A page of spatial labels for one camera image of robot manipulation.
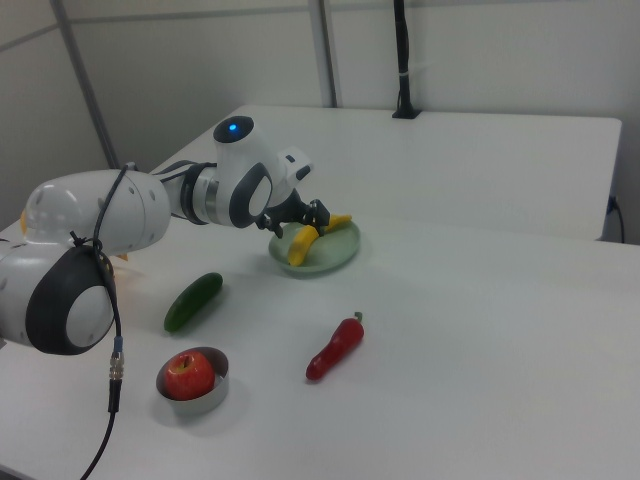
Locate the green cucumber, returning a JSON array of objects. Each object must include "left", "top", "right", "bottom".
[{"left": 163, "top": 272, "right": 224, "bottom": 334}]

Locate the black pole stand with base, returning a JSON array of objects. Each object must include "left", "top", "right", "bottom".
[{"left": 391, "top": 0, "right": 424, "bottom": 120}]

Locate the black robot cable with connector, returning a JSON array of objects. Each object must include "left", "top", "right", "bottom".
[{"left": 69, "top": 162, "right": 139, "bottom": 480}]

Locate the pale green plastic plate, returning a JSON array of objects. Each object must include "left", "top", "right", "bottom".
[{"left": 268, "top": 217, "right": 362, "bottom": 279}]

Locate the red chili pepper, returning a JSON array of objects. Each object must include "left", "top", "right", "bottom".
[{"left": 305, "top": 311, "right": 366, "bottom": 382}]

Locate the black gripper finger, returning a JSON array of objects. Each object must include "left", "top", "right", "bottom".
[
  {"left": 257, "top": 209, "right": 285, "bottom": 239},
  {"left": 298, "top": 198, "right": 332, "bottom": 236}
]

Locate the round metal bowl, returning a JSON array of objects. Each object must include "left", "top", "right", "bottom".
[{"left": 154, "top": 346, "right": 232, "bottom": 415}]

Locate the grey metal partition post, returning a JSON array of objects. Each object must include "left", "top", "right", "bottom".
[
  {"left": 49, "top": 0, "right": 124, "bottom": 171},
  {"left": 307, "top": 0, "right": 339, "bottom": 109}
]

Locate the red apple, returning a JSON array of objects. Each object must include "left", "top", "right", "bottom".
[{"left": 164, "top": 350, "right": 216, "bottom": 400}]

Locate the yellow banana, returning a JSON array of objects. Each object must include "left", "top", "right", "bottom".
[{"left": 286, "top": 213, "right": 353, "bottom": 267}]

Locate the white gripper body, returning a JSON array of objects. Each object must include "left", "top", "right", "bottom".
[{"left": 269, "top": 144, "right": 316, "bottom": 214}]

